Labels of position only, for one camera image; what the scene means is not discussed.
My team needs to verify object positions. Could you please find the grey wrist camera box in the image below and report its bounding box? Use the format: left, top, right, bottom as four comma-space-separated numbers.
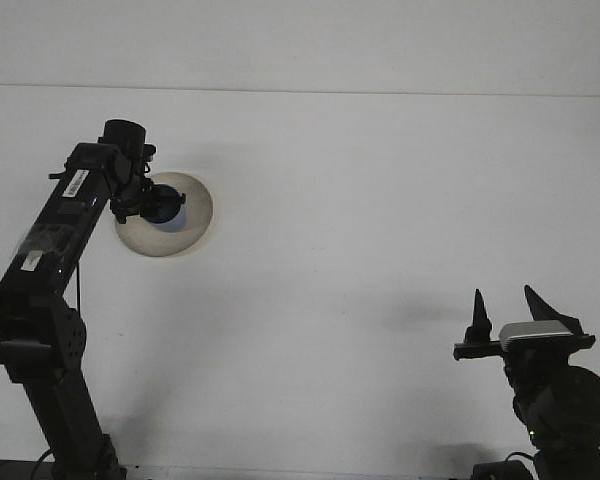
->
498, 320, 572, 347

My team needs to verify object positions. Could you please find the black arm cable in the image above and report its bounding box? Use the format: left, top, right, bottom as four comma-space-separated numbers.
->
34, 259, 84, 474
503, 428, 600, 474

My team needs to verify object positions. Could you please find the pale blue cup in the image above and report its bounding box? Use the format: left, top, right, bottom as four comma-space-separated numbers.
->
142, 184, 188, 234

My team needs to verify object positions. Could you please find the pale round plate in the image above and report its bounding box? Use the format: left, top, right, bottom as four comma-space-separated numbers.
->
114, 171, 216, 259

